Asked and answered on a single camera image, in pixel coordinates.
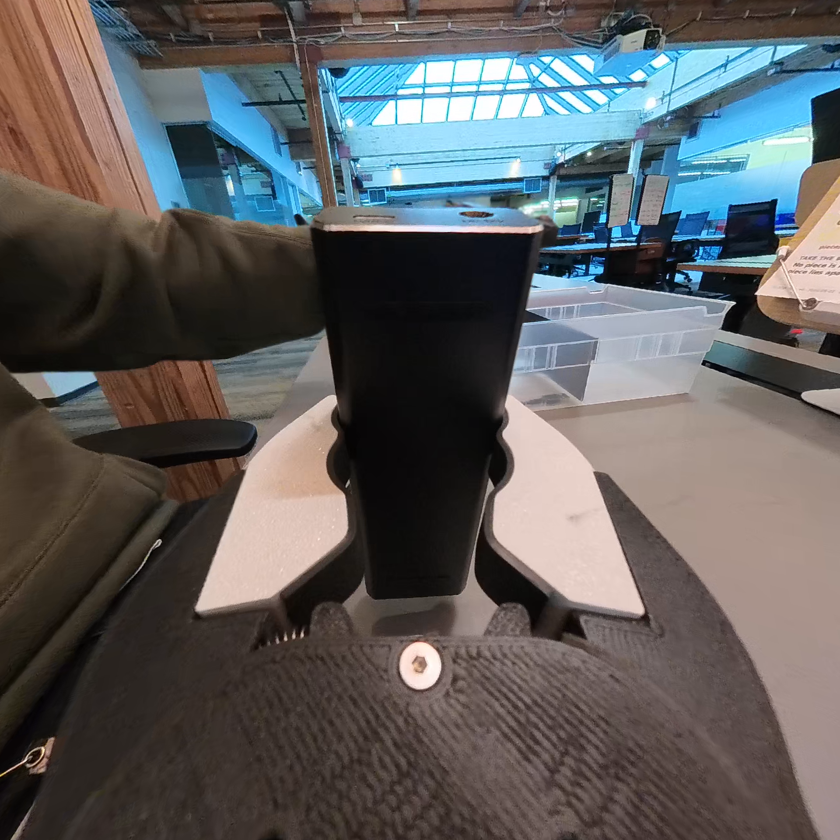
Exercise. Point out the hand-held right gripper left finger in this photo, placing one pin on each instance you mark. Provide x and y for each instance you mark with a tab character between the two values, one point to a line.
275	525

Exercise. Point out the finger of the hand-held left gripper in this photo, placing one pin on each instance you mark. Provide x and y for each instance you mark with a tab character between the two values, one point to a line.
550	231

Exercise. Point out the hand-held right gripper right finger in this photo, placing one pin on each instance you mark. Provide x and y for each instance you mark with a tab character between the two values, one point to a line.
564	525

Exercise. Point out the black rectangular box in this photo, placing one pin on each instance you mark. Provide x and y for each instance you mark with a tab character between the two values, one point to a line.
420	394

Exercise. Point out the person's left forearm green sleeve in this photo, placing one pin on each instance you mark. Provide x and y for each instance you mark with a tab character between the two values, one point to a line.
164	289

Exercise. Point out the grey desk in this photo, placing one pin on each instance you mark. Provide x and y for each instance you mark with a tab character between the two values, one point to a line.
722	492

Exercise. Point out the standing whiteboard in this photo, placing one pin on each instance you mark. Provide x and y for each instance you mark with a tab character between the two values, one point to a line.
653	198
620	200

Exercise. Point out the black chair armrest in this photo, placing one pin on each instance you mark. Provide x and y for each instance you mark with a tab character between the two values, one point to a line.
170	441

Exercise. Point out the glass skylight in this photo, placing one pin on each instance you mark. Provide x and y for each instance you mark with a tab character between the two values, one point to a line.
505	92

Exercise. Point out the clear plastic bin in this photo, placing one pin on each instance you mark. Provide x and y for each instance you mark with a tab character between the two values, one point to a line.
656	348

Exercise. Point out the black mesh office chair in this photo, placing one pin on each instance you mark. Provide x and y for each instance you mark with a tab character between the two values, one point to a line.
748	229

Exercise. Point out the white ceiling projector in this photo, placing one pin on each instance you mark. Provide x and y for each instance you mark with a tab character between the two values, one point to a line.
630	44

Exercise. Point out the metal binder clip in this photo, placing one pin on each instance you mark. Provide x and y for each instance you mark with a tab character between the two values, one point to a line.
797	282

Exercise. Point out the white printed paper sheet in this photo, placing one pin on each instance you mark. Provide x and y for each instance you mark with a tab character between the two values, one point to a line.
810	259

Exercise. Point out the clipboard with instruction sheet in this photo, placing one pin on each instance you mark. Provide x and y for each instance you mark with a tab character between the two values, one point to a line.
820	180

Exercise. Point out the white stand base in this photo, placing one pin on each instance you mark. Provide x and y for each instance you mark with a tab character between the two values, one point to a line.
823	401

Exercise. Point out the metal zipper pull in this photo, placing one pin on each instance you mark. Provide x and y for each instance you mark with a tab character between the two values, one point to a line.
36	758

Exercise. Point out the wooden pillar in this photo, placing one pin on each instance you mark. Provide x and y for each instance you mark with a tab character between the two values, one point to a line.
72	92

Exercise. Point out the black desk rail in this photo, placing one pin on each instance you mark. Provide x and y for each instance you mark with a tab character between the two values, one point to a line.
774	364

